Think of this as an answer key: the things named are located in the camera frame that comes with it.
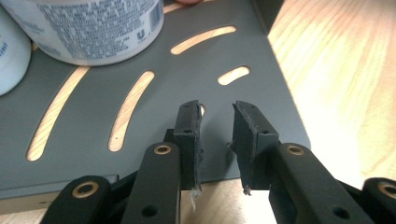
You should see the pink jar with white lid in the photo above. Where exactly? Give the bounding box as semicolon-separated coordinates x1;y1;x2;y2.
0;0;165;67

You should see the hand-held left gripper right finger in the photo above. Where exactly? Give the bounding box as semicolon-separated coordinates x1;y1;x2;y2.
229;100;280;196

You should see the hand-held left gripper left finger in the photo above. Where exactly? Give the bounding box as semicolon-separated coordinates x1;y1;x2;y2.
163;99;204;192

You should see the dark grey fan-shaped rack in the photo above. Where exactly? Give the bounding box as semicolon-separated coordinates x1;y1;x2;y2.
0;0;312;200

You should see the white bottle with blue cap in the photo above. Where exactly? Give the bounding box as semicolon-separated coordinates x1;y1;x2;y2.
0;6;33;97

